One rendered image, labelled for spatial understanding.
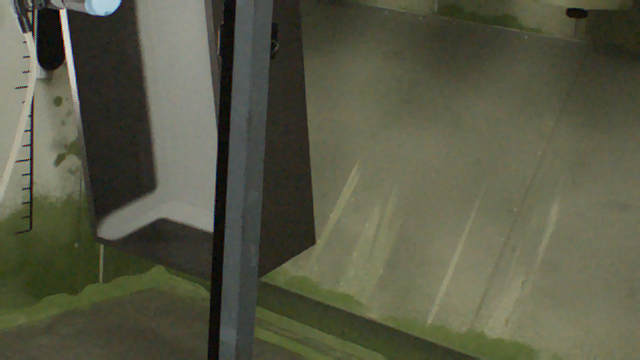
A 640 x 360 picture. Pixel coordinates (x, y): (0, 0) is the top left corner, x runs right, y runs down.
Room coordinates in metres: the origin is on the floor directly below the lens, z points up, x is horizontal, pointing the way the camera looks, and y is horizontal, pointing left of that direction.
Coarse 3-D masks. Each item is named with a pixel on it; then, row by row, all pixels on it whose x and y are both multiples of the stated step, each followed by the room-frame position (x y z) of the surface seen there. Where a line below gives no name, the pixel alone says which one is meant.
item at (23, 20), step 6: (12, 0) 3.24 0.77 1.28; (18, 0) 3.24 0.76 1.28; (12, 6) 3.25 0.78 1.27; (18, 6) 3.24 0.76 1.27; (24, 6) 3.26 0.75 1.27; (12, 12) 3.26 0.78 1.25; (18, 12) 3.25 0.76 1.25; (24, 12) 3.26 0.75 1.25; (18, 18) 3.26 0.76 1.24; (24, 18) 3.26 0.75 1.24; (18, 24) 3.27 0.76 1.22; (24, 24) 3.26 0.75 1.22; (30, 24) 3.27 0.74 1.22; (24, 30) 3.26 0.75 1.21; (30, 30) 3.27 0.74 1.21
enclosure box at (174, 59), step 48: (144, 0) 4.07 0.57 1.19; (192, 0) 3.97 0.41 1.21; (288, 0) 3.67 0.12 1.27; (96, 48) 3.92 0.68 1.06; (144, 48) 4.07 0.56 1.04; (192, 48) 4.01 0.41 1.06; (288, 48) 3.68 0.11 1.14; (96, 96) 3.92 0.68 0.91; (144, 96) 4.08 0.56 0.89; (192, 96) 4.05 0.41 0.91; (288, 96) 3.69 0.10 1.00; (96, 144) 3.93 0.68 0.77; (144, 144) 4.09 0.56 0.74; (192, 144) 4.09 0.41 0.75; (288, 144) 3.70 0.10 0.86; (96, 192) 3.93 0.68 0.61; (144, 192) 4.09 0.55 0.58; (192, 192) 4.13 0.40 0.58; (288, 192) 3.71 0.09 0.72; (96, 240) 3.91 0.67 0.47; (144, 240) 3.91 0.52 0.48; (192, 240) 3.89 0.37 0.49; (288, 240) 3.73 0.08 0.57
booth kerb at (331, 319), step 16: (176, 272) 4.79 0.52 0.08; (208, 288) 4.67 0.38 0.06; (272, 288) 4.48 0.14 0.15; (288, 288) 4.43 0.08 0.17; (256, 304) 4.52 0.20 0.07; (272, 304) 4.47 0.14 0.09; (288, 304) 4.42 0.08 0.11; (304, 304) 4.38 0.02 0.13; (320, 304) 4.33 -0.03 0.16; (304, 320) 4.37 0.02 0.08; (320, 320) 4.33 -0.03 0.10; (336, 320) 4.28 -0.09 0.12; (352, 320) 4.24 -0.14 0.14; (368, 320) 4.20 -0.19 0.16; (336, 336) 4.28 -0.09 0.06; (352, 336) 4.23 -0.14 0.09; (368, 336) 4.19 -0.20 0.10; (384, 336) 4.15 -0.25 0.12; (400, 336) 4.11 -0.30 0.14; (416, 336) 4.07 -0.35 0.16; (384, 352) 4.14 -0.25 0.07; (400, 352) 4.11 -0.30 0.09; (416, 352) 4.06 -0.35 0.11; (432, 352) 4.03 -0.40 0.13; (448, 352) 3.99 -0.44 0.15; (464, 352) 3.95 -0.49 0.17
